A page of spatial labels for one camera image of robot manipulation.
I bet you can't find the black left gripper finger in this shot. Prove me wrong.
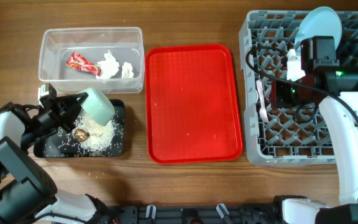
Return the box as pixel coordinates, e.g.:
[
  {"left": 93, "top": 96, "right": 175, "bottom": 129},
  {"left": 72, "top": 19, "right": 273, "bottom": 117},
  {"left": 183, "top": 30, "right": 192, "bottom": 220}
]
[
  {"left": 56, "top": 92, "right": 88, "bottom": 109},
  {"left": 60, "top": 107, "right": 81, "bottom": 133}
]

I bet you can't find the green bowl with rice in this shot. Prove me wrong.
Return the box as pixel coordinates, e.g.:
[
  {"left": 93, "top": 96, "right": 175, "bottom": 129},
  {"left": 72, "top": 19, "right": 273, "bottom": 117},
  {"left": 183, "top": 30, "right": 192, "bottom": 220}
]
[{"left": 78, "top": 88, "right": 115, "bottom": 126}]

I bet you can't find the black tray bin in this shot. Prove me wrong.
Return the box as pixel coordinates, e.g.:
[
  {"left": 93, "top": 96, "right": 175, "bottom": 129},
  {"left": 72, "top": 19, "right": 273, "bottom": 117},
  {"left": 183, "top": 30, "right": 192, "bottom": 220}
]
[{"left": 33, "top": 98, "right": 126, "bottom": 159}]

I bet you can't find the white plastic fork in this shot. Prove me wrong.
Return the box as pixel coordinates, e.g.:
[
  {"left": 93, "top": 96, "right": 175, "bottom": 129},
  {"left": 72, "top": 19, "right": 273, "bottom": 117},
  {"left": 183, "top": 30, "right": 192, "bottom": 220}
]
[{"left": 255, "top": 80, "right": 269, "bottom": 123}]

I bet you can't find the red snack wrapper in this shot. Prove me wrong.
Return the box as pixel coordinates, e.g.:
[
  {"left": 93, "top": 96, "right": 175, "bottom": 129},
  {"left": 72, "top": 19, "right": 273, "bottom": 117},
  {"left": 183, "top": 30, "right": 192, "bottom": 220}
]
[{"left": 66, "top": 52, "right": 101, "bottom": 77}]

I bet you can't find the large white tissue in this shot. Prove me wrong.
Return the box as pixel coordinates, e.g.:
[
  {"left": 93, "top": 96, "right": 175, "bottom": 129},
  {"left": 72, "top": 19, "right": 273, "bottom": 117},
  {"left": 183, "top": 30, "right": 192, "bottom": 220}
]
[{"left": 96, "top": 50, "right": 119, "bottom": 79}]

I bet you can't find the light blue plate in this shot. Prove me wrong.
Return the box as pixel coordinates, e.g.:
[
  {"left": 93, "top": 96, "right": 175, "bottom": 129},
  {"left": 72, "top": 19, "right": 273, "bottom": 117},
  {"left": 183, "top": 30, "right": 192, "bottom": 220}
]
[{"left": 295, "top": 6, "right": 342, "bottom": 49}]

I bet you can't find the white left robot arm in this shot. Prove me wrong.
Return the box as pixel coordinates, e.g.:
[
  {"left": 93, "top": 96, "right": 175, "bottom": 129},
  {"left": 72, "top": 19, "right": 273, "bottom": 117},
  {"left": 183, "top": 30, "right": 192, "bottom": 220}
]
[{"left": 0, "top": 90, "right": 109, "bottom": 223}]

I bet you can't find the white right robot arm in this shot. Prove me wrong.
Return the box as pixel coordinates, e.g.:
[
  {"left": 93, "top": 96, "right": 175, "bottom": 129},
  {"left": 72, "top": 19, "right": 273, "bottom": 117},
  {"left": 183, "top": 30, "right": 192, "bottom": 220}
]
[{"left": 273, "top": 68, "right": 358, "bottom": 223}]

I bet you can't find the grey dishwasher rack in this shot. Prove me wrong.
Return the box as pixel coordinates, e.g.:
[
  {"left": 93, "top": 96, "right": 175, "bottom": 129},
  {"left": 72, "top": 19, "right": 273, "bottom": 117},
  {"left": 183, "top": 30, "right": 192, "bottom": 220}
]
[{"left": 238, "top": 9, "right": 358, "bottom": 167}]

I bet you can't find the brown food scrap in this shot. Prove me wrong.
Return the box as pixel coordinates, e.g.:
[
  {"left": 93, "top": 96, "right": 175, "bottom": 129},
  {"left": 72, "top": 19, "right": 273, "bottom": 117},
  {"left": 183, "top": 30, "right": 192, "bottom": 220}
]
[{"left": 73, "top": 129, "right": 90, "bottom": 142}]

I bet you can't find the spilled white rice pile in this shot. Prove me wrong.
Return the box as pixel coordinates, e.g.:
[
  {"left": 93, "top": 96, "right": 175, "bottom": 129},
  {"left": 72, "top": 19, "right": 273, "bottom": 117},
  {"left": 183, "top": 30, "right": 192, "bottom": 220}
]
[{"left": 50, "top": 108, "right": 124, "bottom": 156}]

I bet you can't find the clear plastic bin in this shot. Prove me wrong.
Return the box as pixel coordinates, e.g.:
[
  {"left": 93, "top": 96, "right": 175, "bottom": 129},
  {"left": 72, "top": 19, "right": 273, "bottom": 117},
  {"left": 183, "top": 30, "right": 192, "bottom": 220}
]
[{"left": 39, "top": 27, "right": 145, "bottom": 93}]

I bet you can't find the red serving tray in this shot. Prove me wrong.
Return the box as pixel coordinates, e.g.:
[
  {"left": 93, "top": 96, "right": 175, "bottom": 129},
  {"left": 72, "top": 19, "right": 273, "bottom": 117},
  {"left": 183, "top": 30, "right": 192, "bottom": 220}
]
[{"left": 145, "top": 44, "right": 244, "bottom": 165}]

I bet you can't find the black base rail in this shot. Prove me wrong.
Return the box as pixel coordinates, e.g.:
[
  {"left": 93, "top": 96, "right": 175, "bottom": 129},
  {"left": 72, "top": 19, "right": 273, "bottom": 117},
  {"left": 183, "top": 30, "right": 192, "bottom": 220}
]
[{"left": 111, "top": 203, "right": 279, "bottom": 224}]

